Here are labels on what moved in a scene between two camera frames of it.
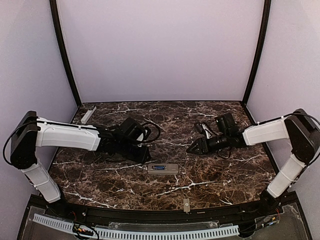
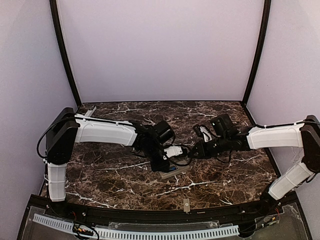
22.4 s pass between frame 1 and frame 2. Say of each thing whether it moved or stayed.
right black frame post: stayed
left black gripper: moved
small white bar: stayed
